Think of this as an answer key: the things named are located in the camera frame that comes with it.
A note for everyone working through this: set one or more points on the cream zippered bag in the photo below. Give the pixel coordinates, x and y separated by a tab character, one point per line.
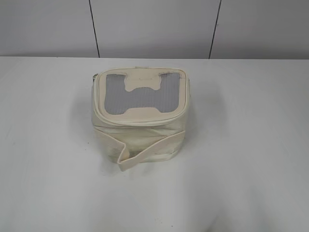
140	114

